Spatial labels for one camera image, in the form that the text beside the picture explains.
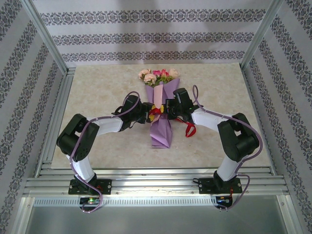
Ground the left controller board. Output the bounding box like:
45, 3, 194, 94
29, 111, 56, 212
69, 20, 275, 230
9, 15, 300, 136
80, 197, 100, 205

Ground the grey metal panel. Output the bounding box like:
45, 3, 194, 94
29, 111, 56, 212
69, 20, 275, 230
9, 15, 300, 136
24, 206, 291, 234

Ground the red ribbon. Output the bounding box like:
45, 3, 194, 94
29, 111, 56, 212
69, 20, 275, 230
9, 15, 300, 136
149, 107, 197, 138

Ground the aluminium frame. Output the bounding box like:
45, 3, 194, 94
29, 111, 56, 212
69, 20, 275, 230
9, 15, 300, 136
14, 0, 300, 234

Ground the fake pale peach rose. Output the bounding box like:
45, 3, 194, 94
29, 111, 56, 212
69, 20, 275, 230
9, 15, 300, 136
168, 68, 180, 81

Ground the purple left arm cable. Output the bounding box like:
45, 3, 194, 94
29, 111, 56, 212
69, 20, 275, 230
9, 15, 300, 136
69, 91, 142, 215

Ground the fake peach double flower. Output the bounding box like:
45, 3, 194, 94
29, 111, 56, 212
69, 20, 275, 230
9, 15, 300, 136
138, 69, 156, 87

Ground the slotted grey cable duct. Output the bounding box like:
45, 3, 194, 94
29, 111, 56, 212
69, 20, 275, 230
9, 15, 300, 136
33, 196, 217, 207

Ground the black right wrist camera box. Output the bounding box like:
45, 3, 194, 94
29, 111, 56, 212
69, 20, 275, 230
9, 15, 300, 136
173, 88, 192, 105

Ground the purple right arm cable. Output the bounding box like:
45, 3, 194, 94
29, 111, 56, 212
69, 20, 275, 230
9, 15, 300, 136
192, 84, 264, 212

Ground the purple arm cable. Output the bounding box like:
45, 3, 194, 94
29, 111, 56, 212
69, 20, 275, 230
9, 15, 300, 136
192, 84, 264, 212
69, 91, 142, 215

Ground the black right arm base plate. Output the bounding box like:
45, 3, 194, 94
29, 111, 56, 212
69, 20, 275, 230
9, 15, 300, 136
198, 177, 242, 195

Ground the pink and purple wrapping paper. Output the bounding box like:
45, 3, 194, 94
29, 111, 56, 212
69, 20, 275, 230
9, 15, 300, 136
145, 78, 180, 149

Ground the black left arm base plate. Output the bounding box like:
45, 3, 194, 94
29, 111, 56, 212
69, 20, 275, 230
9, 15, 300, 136
68, 179, 112, 195

